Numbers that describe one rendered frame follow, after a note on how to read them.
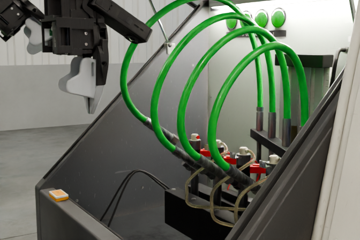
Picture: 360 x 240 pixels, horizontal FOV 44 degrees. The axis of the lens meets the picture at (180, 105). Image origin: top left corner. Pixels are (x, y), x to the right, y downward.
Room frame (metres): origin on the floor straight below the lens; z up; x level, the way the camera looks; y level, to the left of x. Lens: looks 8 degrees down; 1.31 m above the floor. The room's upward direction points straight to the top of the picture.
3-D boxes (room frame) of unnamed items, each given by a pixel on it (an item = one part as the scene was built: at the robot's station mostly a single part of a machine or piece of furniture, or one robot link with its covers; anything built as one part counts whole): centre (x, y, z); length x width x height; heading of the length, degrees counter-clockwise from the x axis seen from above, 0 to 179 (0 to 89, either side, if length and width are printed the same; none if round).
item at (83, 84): (0.70, 0.15, 1.25); 0.06 x 0.03 x 0.09; 125
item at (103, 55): (0.71, 0.13, 1.29); 0.05 x 0.02 x 0.09; 35
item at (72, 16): (0.71, 0.16, 1.35); 0.09 x 0.08 x 0.12; 125
